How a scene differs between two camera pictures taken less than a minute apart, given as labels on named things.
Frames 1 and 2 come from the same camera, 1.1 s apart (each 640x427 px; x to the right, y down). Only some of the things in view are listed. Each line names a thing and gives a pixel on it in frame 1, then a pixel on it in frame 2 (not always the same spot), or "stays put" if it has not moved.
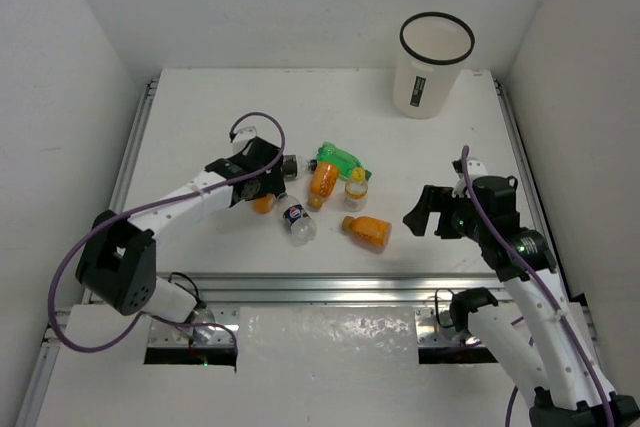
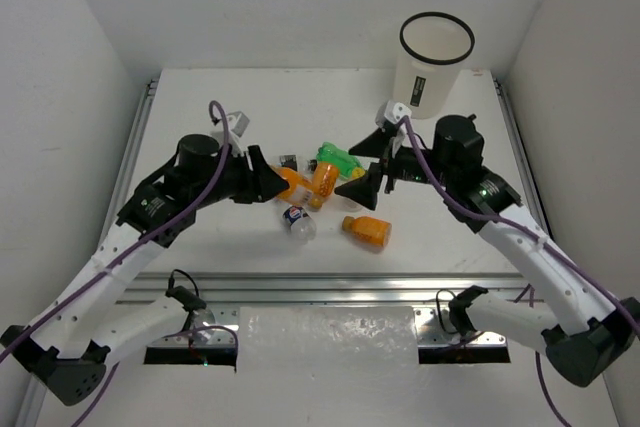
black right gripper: (436, 198) -> (364, 189)
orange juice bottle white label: (264, 205) -> (299, 190)
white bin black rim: (433, 48) stays put
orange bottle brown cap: (368, 229) stays put
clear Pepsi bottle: (300, 226) stays put
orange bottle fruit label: (324, 177) stays put
